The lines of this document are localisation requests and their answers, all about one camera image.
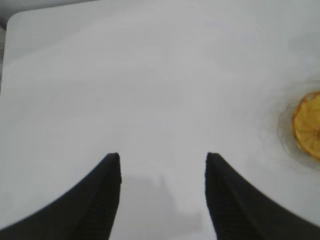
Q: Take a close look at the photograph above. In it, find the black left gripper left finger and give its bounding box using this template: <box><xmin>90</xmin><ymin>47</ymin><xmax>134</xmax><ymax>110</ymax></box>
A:
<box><xmin>0</xmin><ymin>152</ymin><xmax>123</xmax><ymax>240</ymax></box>

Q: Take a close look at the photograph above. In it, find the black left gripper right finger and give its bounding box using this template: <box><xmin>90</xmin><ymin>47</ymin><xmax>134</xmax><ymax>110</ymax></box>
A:
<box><xmin>204</xmin><ymin>152</ymin><xmax>320</xmax><ymax>240</ymax></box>

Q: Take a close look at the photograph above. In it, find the yellow woven wicker basket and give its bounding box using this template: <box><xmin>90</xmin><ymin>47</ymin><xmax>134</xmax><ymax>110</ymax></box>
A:
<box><xmin>291</xmin><ymin>90</ymin><xmax>320</xmax><ymax>161</ymax></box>

